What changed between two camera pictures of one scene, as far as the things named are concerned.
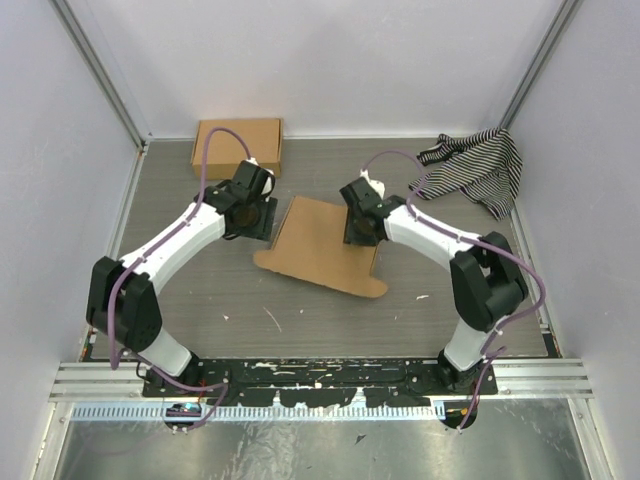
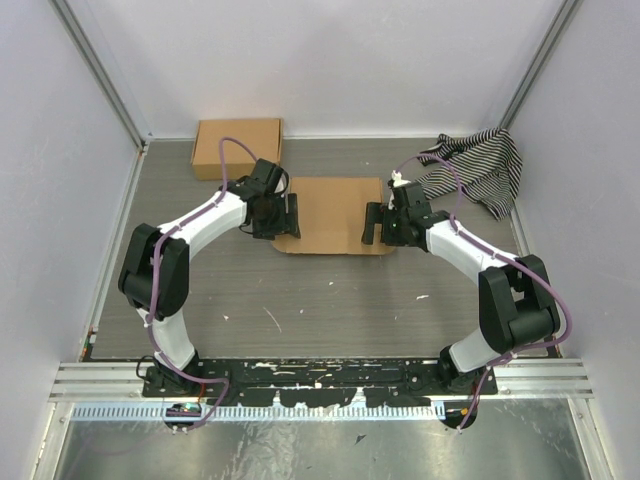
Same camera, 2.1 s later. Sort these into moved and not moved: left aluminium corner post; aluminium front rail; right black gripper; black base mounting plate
Moved: right black gripper
Not moved: left aluminium corner post; black base mounting plate; aluminium front rail
